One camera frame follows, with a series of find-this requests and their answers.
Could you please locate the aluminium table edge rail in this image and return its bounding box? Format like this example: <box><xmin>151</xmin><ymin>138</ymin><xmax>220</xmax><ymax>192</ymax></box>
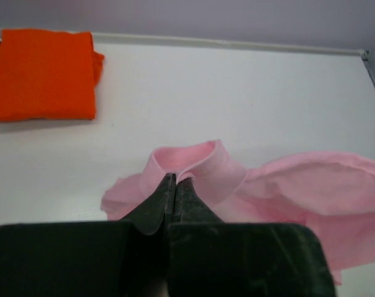
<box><xmin>0</xmin><ymin>27</ymin><xmax>375</xmax><ymax>112</ymax></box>

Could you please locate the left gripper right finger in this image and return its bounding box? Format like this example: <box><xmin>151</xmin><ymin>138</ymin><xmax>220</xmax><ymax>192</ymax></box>
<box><xmin>167</xmin><ymin>179</ymin><xmax>336</xmax><ymax>296</ymax></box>

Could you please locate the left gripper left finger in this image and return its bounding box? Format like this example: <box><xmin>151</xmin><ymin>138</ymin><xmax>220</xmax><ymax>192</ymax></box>
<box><xmin>0</xmin><ymin>174</ymin><xmax>176</xmax><ymax>296</ymax></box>

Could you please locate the folded orange t-shirt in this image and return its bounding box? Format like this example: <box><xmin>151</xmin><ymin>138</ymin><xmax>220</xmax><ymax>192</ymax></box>
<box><xmin>0</xmin><ymin>29</ymin><xmax>105</xmax><ymax>122</ymax></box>

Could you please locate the pink t-shirt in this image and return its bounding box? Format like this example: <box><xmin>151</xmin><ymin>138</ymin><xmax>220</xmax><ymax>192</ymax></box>
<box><xmin>101</xmin><ymin>140</ymin><xmax>375</xmax><ymax>284</ymax></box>

